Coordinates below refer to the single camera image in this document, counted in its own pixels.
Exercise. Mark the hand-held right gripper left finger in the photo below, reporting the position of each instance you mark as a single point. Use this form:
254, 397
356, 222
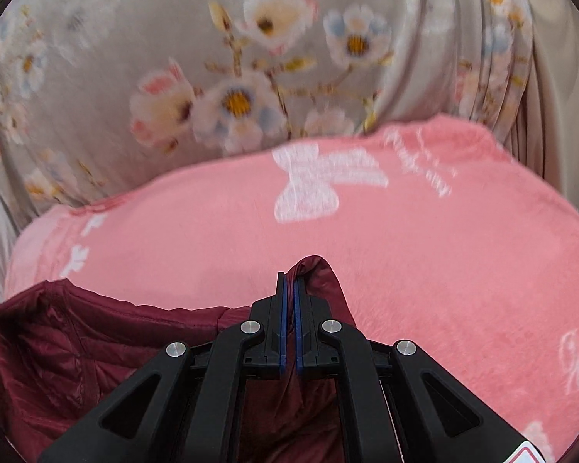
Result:
282, 328

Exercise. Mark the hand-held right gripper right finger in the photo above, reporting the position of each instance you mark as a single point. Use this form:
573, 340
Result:
298, 328

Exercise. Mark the maroon puffer jacket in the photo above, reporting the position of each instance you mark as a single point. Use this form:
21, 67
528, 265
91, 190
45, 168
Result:
53, 347

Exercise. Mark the pink printed blanket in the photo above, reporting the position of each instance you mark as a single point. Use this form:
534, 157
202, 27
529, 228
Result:
439, 260

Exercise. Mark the grey floral cloth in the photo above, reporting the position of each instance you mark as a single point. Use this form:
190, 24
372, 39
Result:
149, 58

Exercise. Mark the beige curtain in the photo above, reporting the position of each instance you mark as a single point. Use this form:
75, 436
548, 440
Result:
559, 82

